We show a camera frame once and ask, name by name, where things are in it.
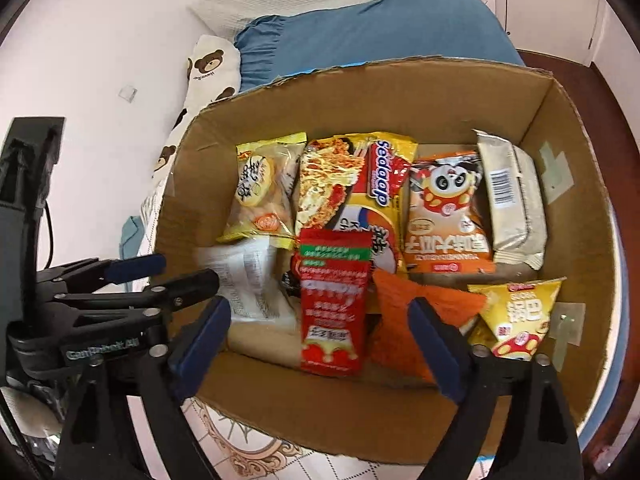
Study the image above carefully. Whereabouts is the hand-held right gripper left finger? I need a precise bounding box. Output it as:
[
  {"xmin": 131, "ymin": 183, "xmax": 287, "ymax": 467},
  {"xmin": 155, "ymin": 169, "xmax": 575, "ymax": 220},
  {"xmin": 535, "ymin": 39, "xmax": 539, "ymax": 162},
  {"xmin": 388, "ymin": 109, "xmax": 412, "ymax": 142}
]
[{"xmin": 55, "ymin": 296, "xmax": 232, "ymax": 480}]

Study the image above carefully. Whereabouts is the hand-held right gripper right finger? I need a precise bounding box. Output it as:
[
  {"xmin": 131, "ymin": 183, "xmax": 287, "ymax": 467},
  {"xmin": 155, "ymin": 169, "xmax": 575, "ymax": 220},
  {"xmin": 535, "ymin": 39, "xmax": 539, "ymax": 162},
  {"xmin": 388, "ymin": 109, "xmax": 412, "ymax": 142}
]
[{"xmin": 407, "ymin": 296, "xmax": 583, "ymax": 480}]

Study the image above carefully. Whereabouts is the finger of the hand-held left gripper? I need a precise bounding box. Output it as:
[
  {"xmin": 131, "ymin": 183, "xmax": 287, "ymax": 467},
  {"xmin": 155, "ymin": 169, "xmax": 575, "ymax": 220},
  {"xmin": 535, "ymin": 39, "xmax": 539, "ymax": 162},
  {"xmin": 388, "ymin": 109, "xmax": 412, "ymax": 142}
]
[
  {"xmin": 50, "ymin": 268, "xmax": 220, "ymax": 321},
  {"xmin": 35, "ymin": 254, "xmax": 167, "ymax": 291}
]

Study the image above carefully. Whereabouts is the white snack packet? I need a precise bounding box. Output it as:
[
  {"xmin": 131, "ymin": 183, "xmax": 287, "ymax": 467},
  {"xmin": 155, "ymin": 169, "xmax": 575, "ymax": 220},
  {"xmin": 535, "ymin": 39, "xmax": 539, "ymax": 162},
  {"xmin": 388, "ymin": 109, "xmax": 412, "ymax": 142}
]
[{"xmin": 195, "ymin": 240, "xmax": 296, "ymax": 323}]

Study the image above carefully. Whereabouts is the yellow triangular snack packet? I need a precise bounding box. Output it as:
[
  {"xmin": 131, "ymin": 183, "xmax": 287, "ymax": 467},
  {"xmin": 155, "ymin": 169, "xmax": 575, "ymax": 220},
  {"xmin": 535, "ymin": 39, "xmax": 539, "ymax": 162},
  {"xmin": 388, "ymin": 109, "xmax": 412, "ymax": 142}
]
[{"xmin": 467, "ymin": 277, "xmax": 567, "ymax": 363}]

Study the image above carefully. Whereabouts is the brown snack packet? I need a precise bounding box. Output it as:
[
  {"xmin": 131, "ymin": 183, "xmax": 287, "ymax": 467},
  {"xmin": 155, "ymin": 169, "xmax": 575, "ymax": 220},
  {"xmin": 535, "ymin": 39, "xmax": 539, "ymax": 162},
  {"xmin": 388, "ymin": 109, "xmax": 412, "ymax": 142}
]
[{"xmin": 280, "ymin": 270, "xmax": 303, "ymax": 301}]

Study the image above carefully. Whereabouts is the red sauce sachet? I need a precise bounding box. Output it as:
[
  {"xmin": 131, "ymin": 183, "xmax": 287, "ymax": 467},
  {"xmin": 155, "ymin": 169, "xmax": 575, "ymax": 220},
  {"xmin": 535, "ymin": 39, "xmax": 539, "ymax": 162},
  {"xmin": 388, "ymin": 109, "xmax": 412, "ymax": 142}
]
[{"xmin": 292, "ymin": 227, "xmax": 373, "ymax": 377}]

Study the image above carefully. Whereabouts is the yellow bread packet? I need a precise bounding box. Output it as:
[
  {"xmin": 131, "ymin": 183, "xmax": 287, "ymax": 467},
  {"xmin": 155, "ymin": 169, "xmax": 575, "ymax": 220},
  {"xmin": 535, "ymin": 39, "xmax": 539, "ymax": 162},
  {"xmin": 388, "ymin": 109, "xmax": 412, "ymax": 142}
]
[{"xmin": 216, "ymin": 132, "xmax": 307, "ymax": 251}]

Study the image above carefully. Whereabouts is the orange panda snack packet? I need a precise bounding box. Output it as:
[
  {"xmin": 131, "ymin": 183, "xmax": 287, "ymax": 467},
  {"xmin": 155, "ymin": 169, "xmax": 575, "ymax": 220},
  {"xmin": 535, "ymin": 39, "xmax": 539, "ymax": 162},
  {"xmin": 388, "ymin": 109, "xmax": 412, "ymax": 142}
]
[{"xmin": 402, "ymin": 146, "xmax": 497, "ymax": 275}]

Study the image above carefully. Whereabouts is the beige snack packet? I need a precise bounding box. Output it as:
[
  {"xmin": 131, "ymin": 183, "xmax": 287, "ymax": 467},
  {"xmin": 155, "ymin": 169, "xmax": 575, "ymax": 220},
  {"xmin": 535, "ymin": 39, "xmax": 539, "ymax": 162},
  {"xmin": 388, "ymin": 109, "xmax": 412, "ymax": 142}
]
[{"xmin": 472, "ymin": 130, "xmax": 548, "ymax": 271}]

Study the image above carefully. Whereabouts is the large yellow instant noodle packet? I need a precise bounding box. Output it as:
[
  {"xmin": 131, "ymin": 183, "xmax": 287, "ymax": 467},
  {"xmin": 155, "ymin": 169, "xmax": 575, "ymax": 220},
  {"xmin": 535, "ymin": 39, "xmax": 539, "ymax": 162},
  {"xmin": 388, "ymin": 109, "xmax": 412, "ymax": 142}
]
[{"xmin": 292, "ymin": 132, "xmax": 418, "ymax": 273}]

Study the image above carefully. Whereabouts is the printed cardboard box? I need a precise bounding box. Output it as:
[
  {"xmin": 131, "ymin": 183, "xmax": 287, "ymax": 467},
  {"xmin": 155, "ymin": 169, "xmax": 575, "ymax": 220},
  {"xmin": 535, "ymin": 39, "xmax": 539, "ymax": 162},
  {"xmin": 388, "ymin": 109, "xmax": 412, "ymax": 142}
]
[{"xmin": 152, "ymin": 55, "xmax": 621, "ymax": 466}]

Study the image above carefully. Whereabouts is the light blue pillow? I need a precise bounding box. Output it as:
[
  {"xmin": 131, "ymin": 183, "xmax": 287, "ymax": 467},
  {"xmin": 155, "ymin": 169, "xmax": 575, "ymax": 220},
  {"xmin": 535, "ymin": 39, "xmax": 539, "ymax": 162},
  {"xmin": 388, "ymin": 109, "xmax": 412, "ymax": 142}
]
[{"xmin": 119, "ymin": 216, "xmax": 151, "ymax": 291}]

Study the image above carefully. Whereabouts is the white diamond-pattern quilt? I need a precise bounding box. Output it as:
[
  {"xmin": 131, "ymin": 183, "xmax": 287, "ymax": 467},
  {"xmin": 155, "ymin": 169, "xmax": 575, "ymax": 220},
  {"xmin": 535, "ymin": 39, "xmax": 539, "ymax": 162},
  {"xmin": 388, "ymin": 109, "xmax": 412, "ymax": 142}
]
[{"xmin": 137, "ymin": 180, "xmax": 496, "ymax": 480}]

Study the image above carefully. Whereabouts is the blue bed sheet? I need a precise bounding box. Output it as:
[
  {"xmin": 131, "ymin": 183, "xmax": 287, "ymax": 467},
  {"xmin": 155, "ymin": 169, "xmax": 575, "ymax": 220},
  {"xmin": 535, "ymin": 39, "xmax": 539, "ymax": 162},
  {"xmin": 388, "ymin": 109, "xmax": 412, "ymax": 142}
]
[{"xmin": 580, "ymin": 250, "xmax": 631, "ymax": 431}]

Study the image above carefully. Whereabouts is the bear-print pillow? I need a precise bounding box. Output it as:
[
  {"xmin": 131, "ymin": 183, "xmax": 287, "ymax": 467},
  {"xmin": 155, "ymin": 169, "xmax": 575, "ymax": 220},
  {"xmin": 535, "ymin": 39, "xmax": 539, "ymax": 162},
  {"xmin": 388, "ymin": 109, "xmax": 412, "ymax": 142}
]
[{"xmin": 152, "ymin": 34, "xmax": 242, "ymax": 186}]

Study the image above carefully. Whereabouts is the blue ruffled pillow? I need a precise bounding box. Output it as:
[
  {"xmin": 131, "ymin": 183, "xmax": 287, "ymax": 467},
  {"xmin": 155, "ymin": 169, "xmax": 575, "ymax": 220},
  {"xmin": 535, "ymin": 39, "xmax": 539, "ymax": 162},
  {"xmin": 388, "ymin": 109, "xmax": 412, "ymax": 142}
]
[{"xmin": 234, "ymin": 0, "xmax": 526, "ymax": 93}]

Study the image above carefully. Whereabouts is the white door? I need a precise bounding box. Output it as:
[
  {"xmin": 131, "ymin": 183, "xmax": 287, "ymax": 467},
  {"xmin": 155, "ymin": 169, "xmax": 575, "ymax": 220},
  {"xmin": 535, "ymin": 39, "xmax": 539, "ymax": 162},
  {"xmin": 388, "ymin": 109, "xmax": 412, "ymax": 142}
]
[{"xmin": 470, "ymin": 0, "xmax": 608, "ymax": 66}]

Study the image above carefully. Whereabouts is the black cable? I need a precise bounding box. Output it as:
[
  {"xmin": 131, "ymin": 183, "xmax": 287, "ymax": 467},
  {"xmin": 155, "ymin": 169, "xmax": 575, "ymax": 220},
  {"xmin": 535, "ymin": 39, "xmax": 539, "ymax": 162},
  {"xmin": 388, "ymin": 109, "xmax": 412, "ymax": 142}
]
[{"xmin": 42, "ymin": 200, "xmax": 55, "ymax": 271}]

